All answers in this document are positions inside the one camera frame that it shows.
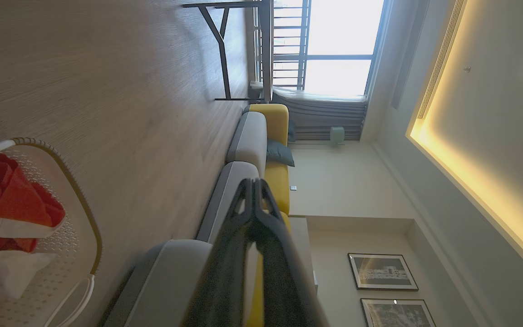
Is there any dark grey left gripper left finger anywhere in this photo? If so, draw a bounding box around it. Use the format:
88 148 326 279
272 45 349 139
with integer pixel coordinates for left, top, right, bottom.
182 178 255 327

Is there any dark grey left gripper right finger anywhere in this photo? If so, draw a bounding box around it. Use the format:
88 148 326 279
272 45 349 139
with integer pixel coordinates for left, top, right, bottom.
253 178 330 327

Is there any orange and white cloth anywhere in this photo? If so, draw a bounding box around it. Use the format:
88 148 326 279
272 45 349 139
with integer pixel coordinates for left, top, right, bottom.
0 153 67 325

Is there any grey and yellow sofa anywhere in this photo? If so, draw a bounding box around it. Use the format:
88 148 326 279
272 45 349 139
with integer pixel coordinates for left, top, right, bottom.
100 104 291 327

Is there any black framed picture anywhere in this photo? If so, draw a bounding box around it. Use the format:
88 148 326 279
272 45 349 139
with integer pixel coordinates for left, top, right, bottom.
348 253 419 292
360 298 437 327

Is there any cream perforated laundry basket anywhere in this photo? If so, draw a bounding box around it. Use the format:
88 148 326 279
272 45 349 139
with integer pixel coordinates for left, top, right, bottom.
0 138 103 327

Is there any grey curtain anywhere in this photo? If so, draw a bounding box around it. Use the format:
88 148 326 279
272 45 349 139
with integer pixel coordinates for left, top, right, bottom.
271 89 369 141

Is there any balcony railing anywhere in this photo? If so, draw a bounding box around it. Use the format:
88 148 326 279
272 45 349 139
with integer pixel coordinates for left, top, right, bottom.
253 0 312 90

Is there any long ceiling air vent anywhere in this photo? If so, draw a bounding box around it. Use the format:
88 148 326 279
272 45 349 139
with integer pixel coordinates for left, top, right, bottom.
417 0 466 120

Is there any black frame table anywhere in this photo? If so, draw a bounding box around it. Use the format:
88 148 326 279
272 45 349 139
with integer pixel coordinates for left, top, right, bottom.
182 0 273 103

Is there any dark window frame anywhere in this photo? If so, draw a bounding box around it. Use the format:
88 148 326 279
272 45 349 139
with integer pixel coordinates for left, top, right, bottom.
305 0 387 98

